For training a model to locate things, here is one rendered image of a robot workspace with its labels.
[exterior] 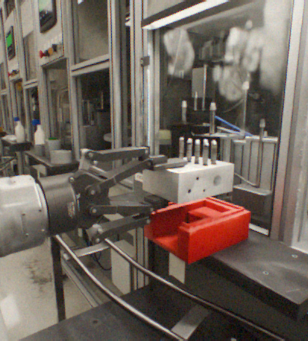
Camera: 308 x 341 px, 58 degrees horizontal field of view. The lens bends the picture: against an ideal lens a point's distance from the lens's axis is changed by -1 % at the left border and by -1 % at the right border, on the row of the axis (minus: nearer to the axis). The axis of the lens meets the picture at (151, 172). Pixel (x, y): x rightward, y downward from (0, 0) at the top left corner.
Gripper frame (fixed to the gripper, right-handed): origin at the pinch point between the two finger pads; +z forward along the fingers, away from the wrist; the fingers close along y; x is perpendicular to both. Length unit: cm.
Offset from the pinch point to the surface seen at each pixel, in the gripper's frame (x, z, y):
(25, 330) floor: 106, -13, -103
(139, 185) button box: 17.2, 5.5, -5.8
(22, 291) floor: 141, -8, -103
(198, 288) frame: 26, 34, -51
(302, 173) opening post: -12.1, 19.6, 0.3
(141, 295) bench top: 18.2, 5.4, -35.8
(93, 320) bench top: 17.2, -8.2, -35.4
